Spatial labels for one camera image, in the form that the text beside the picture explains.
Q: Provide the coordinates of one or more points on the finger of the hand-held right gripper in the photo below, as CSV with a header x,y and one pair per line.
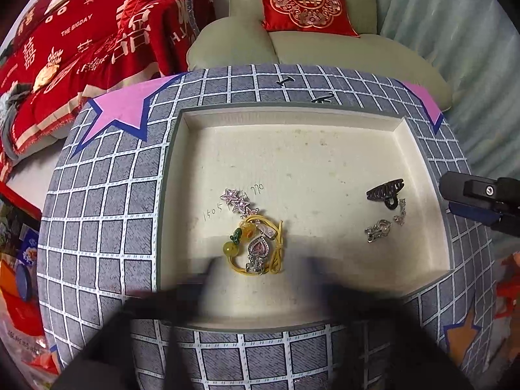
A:
x,y
471,212
479,191

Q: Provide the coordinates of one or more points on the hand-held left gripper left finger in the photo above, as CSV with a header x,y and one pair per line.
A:
x,y
162,304

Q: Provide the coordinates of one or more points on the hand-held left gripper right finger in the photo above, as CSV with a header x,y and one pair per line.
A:
x,y
357,304

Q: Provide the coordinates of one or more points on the silver rhinestone pendant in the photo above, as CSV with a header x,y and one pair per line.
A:
x,y
378,229

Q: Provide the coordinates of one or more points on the black hair claw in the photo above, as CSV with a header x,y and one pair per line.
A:
x,y
382,193

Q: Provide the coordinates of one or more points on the silver heart pendant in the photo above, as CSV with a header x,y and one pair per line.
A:
x,y
256,250

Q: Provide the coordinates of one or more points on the silver star hair clip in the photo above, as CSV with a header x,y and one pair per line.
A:
x,y
239,203

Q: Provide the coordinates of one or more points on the shallow white tray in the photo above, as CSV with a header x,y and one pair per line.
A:
x,y
317,170

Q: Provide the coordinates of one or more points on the red crumpled bag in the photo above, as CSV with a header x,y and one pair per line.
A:
x,y
508,292

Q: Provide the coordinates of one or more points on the red package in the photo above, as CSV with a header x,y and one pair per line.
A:
x,y
24,313

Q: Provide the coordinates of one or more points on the blue lid jar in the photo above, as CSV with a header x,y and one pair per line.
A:
x,y
24,283

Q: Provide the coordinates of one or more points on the clear plastic bags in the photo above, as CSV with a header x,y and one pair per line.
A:
x,y
24,345

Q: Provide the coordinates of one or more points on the blue printed bag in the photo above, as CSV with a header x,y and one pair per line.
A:
x,y
29,248

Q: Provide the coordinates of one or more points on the pale green curtain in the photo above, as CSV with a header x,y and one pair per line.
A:
x,y
447,48

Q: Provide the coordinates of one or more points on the orange box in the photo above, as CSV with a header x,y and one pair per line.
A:
x,y
8,280

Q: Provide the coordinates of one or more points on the black printed box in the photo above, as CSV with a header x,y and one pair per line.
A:
x,y
10,227

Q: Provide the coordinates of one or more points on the small black pin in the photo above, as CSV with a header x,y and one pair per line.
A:
x,y
323,98
284,81

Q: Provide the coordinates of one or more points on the pale green armchair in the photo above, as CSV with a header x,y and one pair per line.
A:
x,y
325,57

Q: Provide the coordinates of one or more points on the pile of grey clothes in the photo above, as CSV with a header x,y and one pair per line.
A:
x,y
10,118

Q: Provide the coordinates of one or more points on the beige crumpled cloth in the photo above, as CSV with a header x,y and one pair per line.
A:
x,y
45,77

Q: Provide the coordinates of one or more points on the red embroidered cushion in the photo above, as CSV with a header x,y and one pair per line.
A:
x,y
304,0

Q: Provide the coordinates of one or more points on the red printed sofa cover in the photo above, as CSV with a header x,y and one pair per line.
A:
x,y
81,40

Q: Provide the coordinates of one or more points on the floor lamp pole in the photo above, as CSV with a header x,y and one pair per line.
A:
x,y
191,4

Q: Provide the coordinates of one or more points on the dark red printed cushion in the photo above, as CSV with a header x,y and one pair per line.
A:
x,y
34,12

